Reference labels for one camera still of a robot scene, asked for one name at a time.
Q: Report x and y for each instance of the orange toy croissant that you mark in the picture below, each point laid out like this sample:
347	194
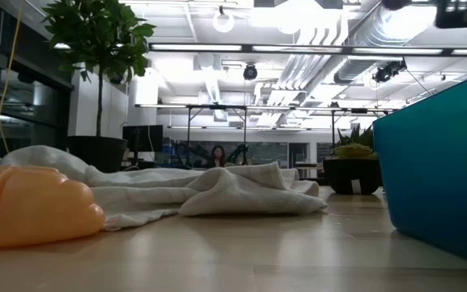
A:
35	207

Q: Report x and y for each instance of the person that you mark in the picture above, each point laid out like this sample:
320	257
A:
217	156

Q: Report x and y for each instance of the black ceiling spotlight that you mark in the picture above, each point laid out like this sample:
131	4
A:
116	79
250	72
388	71

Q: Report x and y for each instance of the succulent in black pot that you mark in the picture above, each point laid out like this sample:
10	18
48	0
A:
353	174

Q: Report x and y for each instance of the background black station frame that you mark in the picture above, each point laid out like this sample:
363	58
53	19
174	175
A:
217	107

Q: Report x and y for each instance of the white plaid towel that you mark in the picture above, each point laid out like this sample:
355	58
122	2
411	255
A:
217	194

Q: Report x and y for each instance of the leafy green potted plant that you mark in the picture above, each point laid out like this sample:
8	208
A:
99	36

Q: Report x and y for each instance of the teal tupperware container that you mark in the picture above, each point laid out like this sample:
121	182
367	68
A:
440	170

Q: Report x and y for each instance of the black background monitor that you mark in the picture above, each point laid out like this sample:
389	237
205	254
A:
142	138

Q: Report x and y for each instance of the black background robot arm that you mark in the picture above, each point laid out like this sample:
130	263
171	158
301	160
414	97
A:
191	152
239	153

